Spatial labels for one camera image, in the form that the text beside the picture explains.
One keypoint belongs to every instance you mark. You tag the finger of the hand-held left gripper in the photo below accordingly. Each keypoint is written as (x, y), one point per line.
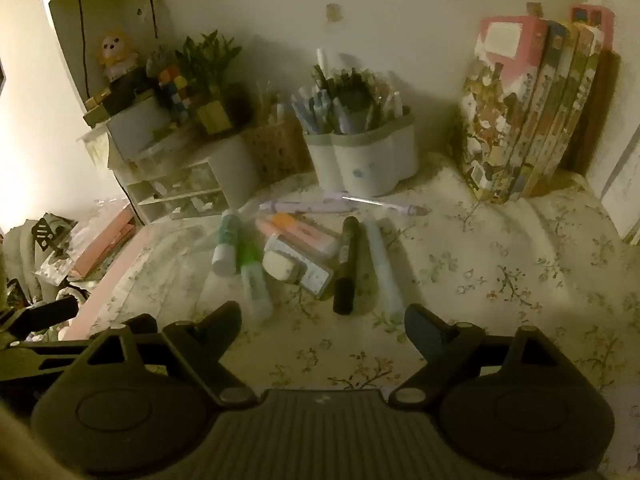
(55, 312)

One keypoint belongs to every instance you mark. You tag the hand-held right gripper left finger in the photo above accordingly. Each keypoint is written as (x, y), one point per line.
(226, 321)

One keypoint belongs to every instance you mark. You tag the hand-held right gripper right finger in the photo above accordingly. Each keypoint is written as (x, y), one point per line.
(425, 327)

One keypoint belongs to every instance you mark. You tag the green highlighter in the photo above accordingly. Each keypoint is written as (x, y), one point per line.
(255, 280)

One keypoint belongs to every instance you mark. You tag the correction tape package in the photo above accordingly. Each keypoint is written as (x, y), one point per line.
(315, 272)

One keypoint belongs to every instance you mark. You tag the orange highlighter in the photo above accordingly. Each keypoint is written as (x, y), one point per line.
(295, 222)

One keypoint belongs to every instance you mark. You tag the clear purple pen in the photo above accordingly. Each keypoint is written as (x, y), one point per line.
(385, 204)

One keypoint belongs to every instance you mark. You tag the pale blue pen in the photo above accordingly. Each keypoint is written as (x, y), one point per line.
(382, 265)

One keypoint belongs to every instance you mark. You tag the white correction tape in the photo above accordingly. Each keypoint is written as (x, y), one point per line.
(278, 265)

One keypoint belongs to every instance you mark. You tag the black slotted spatula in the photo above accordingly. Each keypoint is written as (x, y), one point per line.
(44, 234)

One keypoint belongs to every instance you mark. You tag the pink flat box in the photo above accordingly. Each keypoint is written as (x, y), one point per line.
(102, 247)

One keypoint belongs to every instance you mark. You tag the black marker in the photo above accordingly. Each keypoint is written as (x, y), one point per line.
(346, 265)

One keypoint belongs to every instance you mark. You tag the white desktop drawer organizer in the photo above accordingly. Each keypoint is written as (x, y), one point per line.
(190, 185)

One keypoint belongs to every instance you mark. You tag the perforated beige pen holder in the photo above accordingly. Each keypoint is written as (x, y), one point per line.
(277, 152)

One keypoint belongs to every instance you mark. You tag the white pen holder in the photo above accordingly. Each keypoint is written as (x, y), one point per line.
(370, 160)

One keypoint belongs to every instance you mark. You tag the white storage box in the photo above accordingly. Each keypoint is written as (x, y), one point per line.
(135, 127)

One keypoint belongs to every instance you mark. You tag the yellow plant pot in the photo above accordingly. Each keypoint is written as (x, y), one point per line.
(215, 115)

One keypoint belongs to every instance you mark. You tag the pink floral boxed book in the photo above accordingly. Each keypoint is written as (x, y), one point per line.
(500, 110)

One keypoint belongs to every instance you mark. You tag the colourful puzzle cube stack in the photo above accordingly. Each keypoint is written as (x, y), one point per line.
(175, 92)

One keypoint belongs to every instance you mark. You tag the bunch of pens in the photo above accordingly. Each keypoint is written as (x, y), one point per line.
(330, 100)

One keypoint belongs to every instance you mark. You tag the white paper sheets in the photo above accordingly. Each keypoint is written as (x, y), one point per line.
(625, 185)

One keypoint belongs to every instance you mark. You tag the illustrated spine book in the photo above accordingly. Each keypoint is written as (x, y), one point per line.
(565, 105)
(547, 110)
(582, 95)

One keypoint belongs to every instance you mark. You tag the green potted plant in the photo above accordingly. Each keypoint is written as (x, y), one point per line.
(207, 60)

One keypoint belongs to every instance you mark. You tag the lion plush toy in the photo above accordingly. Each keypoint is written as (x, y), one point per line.
(117, 52)

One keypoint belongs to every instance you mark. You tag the grey plush toy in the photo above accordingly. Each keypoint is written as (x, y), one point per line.
(156, 60)

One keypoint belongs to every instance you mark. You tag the pink case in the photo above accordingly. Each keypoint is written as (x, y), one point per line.
(597, 15)

